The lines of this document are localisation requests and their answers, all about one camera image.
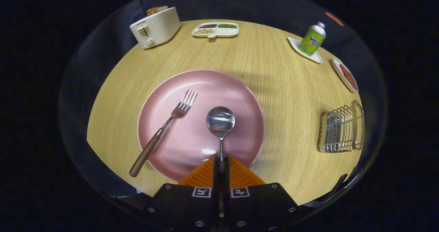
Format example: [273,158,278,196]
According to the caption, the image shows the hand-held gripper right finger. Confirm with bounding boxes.
[219,155,299,232]

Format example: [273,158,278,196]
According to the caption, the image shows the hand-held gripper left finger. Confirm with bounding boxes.
[146,155,220,232]

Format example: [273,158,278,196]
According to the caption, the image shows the silver spoon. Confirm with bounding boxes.
[206,106,236,162]

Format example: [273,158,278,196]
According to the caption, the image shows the pink plate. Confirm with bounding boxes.
[137,69,266,182]

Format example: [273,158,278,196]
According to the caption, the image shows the white plate with food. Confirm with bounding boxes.
[331,57,359,93]

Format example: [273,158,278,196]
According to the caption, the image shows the red meat piece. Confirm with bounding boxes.
[340,64,356,89]

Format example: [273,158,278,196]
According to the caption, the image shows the white square coaster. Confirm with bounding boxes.
[287,37,323,64]

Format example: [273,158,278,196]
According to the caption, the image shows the green drink bottle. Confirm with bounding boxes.
[298,21,327,57]

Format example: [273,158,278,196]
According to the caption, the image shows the white divided dish with beans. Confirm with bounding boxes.
[191,22,239,39]

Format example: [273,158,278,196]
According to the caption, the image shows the cream toaster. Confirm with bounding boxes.
[130,7,181,49]

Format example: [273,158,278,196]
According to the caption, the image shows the black backdrop cloth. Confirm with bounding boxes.
[59,0,387,129]

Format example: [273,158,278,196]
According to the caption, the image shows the fork with wooden handle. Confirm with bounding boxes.
[129,89,198,177]

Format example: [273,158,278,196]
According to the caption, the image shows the metal wire rack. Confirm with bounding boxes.
[317,100,365,153]

